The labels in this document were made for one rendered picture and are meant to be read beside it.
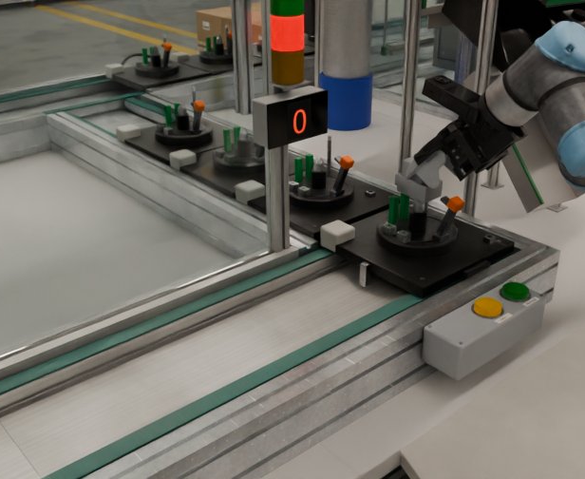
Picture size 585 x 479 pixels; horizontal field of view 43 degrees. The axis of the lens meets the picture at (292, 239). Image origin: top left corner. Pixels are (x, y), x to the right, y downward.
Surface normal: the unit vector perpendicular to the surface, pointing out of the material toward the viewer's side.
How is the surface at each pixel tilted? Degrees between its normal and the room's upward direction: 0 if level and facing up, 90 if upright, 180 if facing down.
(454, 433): 0
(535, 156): 45
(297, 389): 0
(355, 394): 90
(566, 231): 0
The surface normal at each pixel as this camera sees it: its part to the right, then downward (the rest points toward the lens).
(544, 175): 0.35, -0.36
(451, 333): -0.01, -0.89
